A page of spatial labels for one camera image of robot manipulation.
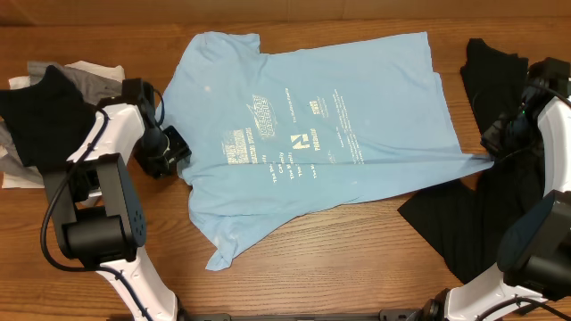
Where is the light blue printed t-shirt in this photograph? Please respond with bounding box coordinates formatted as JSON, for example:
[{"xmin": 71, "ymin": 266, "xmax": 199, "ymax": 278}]
[{"xmin": 163, "ymin": 32, "xmax": 492, "ymax": 271}]

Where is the black t-shirt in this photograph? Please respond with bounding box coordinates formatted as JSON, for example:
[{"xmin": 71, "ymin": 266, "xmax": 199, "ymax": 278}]
[{"xmin": 399, "ymin": 38, "xmax": 544, "ymax": 284}]

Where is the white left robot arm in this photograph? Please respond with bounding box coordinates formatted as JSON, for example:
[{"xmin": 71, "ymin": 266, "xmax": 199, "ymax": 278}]
[{"xmin": 40, "ymin": 78, "xmax": 191, "ymax": 320}]

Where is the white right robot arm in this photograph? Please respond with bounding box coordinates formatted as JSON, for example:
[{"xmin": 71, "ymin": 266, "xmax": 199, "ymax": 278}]
[{"xmin": 400, "ymin": 58, "xmax": 570, "ymax": 320}]

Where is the folded grey shirt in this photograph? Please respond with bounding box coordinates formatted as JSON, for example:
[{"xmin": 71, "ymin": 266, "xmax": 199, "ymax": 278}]
[{"xmin": 0, "ymin": 61, "xmax": 126, "ymax": 186}]

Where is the folded black shirt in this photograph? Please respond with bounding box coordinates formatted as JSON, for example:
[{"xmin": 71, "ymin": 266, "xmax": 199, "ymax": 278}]
[{"xmin": 1, "ymin": 65, "xmax": 96, "ymax": 172}]

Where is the folded white shirt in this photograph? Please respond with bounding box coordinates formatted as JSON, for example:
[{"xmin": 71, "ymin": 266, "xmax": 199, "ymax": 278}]
[{"xmin": 2, "ymin": 60, "xmax": 127, "ymax": 190}]

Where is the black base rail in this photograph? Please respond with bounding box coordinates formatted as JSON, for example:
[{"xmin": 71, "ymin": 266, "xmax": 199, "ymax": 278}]
[{"xmin": 180, "ymin": 309, "xmax": 420, "ymax": 321}]

